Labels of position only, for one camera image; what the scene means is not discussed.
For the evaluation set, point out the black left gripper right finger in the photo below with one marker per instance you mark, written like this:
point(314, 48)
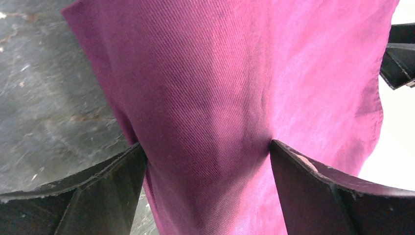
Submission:
point(320, 200)

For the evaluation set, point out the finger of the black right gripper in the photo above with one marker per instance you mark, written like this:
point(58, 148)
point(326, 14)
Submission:
point(398, 64)

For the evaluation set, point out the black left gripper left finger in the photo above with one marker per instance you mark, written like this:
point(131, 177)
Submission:
point(100, 200)

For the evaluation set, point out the maroon cloth wrap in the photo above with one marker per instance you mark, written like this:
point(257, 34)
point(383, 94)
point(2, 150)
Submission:
point(205, 85)

